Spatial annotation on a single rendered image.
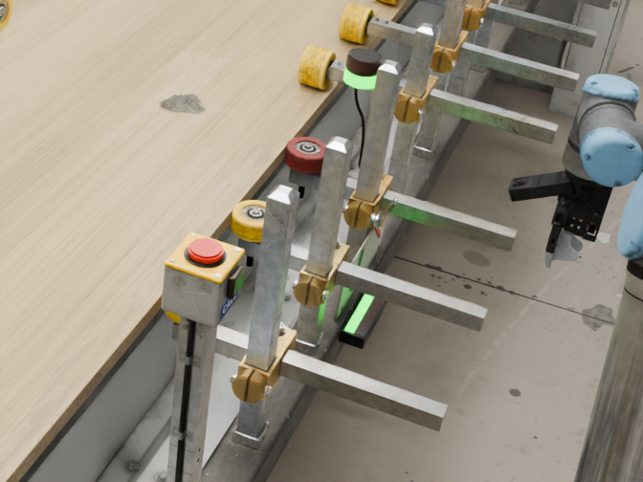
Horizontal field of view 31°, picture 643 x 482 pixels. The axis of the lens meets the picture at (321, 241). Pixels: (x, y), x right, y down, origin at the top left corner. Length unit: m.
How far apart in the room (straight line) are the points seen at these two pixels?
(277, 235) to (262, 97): 0.78
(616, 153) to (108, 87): 1.00
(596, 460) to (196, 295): 0.49
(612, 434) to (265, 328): 0.56
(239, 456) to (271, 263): 0.35
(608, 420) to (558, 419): 1.74
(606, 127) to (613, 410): 0.62
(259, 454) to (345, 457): 1.02
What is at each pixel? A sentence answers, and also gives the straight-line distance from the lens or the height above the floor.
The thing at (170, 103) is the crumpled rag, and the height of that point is 0.91.
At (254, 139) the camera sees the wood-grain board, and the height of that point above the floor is 0.90.
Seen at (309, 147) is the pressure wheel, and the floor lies 0.91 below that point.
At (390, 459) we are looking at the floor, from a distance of 2.84.
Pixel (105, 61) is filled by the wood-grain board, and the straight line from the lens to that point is 2.39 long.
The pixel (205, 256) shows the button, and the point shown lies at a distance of 1.29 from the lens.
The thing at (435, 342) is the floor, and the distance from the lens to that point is 3.20.
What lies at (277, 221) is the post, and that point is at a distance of 1.55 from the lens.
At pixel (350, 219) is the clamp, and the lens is 2.09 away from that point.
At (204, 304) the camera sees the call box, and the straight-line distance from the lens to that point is 1.30.
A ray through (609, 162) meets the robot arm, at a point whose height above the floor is 1.14.
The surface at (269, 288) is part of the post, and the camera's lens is 1.62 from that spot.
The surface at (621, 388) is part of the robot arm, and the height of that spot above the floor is 1.18.
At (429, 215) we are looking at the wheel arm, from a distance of 2.12.
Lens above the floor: 2.00
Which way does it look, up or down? 35 degrees down
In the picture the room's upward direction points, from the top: 9 degrees clockwise
